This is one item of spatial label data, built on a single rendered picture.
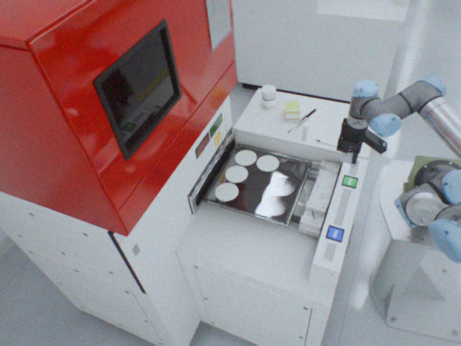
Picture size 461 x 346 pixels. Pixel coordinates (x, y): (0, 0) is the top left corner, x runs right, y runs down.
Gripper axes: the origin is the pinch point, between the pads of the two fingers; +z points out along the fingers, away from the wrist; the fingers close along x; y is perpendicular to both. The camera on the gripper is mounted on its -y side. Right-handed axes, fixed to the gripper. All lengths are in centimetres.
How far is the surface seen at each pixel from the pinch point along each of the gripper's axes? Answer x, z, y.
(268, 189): 10.4, 16.0, 30.8
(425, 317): -4, 104, -53
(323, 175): -7.4, 18.0, 11.6
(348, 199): 8.3, 10.3, -1.4
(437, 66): -265, 107, -41
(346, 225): 20.7, 9.9, -3.0
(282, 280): 43, 24, 13
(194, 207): 30, 17, 56
